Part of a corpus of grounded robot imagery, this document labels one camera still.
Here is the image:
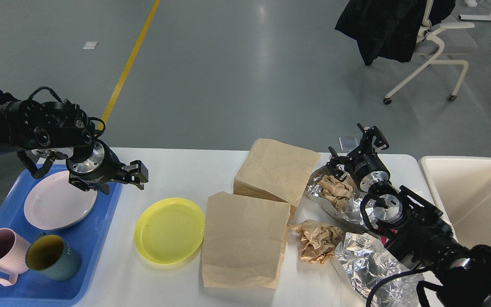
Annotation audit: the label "front brown paper bag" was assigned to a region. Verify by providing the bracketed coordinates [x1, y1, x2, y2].
[201, 192, 291, 289]

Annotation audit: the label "pink plate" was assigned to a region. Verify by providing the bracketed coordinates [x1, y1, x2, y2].
[23, 171, 98, 231]

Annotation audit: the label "upper aluminium foil sheet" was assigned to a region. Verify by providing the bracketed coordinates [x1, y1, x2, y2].
[305, 166, 368, 233]

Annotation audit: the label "yellow plate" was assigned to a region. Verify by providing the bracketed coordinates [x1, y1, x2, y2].
[134, 197, 206, 265]

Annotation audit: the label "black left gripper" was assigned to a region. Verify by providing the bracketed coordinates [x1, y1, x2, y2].
[66, 140, 149, 195]

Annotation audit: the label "lower aluminium foil sheet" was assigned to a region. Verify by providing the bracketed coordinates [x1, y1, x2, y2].
[332, 232, 424, 307]

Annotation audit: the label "blue plastic tray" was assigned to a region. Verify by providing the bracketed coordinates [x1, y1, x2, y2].
[0, 170, 121, 307]

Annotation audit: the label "white plastic bin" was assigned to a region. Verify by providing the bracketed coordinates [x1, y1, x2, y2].
[419, 156, 491, 249]

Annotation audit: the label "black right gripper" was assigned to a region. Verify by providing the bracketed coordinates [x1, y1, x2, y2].
[326, 124, 390, 192]

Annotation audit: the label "green grey mug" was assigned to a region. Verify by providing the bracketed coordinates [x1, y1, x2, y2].
[25, 233, 82, 281]

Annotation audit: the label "crumpled brown paper ball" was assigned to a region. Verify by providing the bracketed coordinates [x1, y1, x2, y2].
[288, 219, 344, 264]

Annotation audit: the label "pink ribbed mug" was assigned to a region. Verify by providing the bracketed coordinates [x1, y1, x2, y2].
[0, 228, 31, 287]

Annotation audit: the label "white office chair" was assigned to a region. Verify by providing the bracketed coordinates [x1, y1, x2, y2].
[383, 0, 477, 105]

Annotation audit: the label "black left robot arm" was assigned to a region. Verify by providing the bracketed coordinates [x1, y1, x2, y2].
[0, 89, 149, 194]

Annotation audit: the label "brown paper bag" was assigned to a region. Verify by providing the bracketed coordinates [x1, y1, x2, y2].
[233, 138, 321, 220]
[201, 192, 291, 289]

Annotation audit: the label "rear brown paper bag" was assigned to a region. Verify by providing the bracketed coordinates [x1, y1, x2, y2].
[233, 138, 321, 220]

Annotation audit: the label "aluminium foil sheet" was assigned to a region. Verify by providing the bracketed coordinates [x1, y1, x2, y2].
[332, 232, 424, 307]
[305, 166, 368, 233]

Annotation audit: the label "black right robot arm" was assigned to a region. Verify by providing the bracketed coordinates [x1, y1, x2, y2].
[326, 124, 491, 307]

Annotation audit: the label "black jacket on chair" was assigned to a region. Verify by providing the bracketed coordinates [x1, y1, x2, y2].
[334, 0, 456, 67]

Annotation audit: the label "crumpled paper in foil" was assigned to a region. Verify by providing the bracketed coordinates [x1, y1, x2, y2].
[318, 175, 355, 212]

